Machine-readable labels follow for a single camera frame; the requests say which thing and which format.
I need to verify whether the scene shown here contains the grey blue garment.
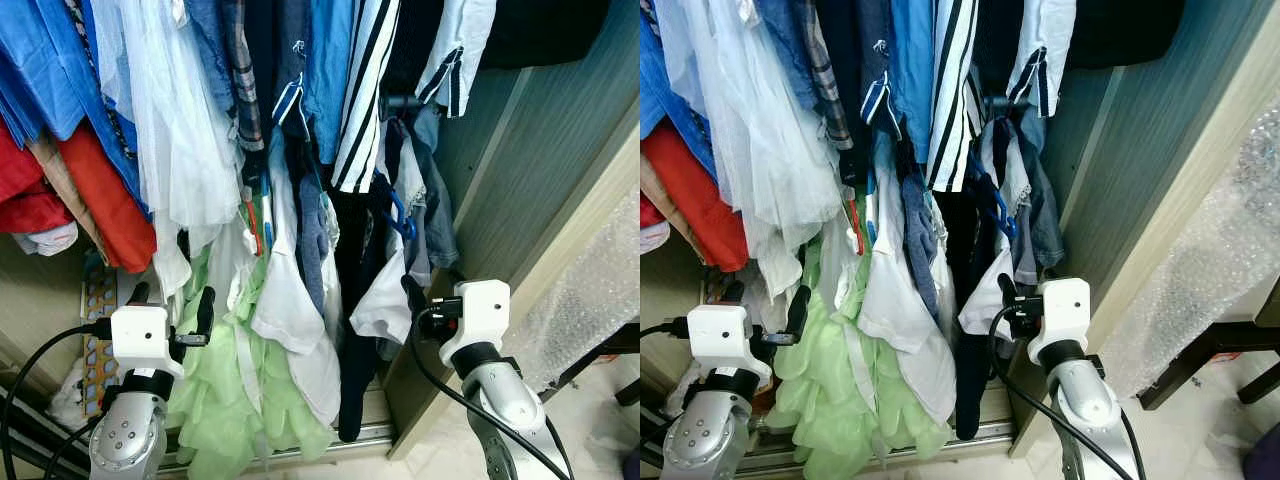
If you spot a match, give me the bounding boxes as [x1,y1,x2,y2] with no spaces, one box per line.
[298,175,333,313]
[899,170,942,323]

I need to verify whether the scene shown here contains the bright blue shirt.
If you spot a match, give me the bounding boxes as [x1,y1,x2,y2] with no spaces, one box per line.
[304,0,354,167]
[889,0,942,167]

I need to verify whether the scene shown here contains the light green garment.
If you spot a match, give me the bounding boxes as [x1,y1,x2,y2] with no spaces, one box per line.
[765,235,957,480]
[168,248,337,480]

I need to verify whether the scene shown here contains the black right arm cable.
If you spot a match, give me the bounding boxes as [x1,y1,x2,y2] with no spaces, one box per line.
[987,303,1133,480]
[406,308,573,480]

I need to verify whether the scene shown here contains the black white striped shirt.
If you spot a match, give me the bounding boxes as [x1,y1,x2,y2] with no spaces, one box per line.
[924,0,987,194]
[331,0,402,194]

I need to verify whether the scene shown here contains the dark wooden table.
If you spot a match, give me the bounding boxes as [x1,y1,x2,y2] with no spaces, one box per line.
[545,320,641,393]
[1138,318,1280,411]

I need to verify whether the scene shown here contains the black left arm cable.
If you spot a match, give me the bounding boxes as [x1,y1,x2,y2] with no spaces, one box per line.
[0,318,113,480]
[640,316,701,480]

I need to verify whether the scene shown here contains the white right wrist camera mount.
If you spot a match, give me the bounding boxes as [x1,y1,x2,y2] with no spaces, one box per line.
[1028,278,1092,366]
[440,280,512,366]

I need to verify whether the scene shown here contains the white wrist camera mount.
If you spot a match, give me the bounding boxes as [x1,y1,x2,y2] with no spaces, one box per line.
[440,280,512,366]
[688,305,767,377]
[110,305,187,379]
[1028,278,1092,366]

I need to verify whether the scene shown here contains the white shirt navy cuff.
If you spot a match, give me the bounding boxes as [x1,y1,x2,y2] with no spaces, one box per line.
[1005,0,1079,120]
[415,0,498,120]

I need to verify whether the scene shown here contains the metal sliding door rail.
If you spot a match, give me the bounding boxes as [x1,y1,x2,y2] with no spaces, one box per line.
[0,385,399,476]
[640,400,1013,476]

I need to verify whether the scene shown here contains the orange red garment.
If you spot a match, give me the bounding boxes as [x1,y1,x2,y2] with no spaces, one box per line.
[642,120,751,274]
[55,120,159,274]

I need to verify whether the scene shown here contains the dark navy trousers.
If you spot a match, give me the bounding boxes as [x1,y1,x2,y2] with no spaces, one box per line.
[935,185,1003,443]
[330,185,403,443]

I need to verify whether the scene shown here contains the navy garment white trim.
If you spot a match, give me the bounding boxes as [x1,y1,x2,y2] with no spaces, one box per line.
[245,0,313,143]
[825,0,907,183]

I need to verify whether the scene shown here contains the black fabric bundle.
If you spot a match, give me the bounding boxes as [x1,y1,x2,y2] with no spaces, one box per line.
[1065,0,1187,70]
[480,0,612,70]

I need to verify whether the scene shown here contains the bubble wrap sheet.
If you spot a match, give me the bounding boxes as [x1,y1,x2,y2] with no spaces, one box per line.
[1098,95,1280,401]
[500,190,641,393]

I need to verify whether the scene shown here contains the beige folded cloth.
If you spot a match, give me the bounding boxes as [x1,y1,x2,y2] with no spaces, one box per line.
[640,155,703,253]
[25,135,103,253]

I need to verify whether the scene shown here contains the colourful patterned board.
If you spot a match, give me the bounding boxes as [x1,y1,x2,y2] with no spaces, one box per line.
[80,262,123,416]

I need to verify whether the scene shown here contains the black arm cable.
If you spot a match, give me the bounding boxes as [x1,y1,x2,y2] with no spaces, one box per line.
[987,303,1133,480]
[640,316,701,480]
[406,308,573,480]
[0,318,113,480]

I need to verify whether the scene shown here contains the white lace cloth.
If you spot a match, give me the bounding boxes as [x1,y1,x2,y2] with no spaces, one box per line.
[349,120,442,347]
[957,120,1033,343]

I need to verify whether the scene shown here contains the blue jeans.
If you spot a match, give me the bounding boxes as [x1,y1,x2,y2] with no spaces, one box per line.
[410,105,462,273]
[1015,105,1067,273]

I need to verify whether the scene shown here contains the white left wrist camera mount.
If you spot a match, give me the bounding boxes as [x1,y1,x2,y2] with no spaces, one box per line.
[110,305,187,379]
[688,305,767,377]

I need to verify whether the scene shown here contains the denim blue shirt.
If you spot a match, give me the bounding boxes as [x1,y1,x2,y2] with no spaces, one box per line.
[755,0,823,113]
[185,0,237,93]

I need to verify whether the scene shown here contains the plaid shirt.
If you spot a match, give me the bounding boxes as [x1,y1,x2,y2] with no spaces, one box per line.
[220,0,267,153]
[795,0,857,153]

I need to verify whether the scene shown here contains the blue plastic hanger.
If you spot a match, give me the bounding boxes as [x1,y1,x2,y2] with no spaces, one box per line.
[965,150,1020,242]
[375,170,420,242]

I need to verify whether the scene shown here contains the grey wooden wardrobe panel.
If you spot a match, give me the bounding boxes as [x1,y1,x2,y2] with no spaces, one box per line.
[385,0,641,461]
[1005,0,1280,459]

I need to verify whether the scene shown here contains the white mesh garment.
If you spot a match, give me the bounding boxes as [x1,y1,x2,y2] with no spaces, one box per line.
[95,0,243,301]
[655,0,847,301]

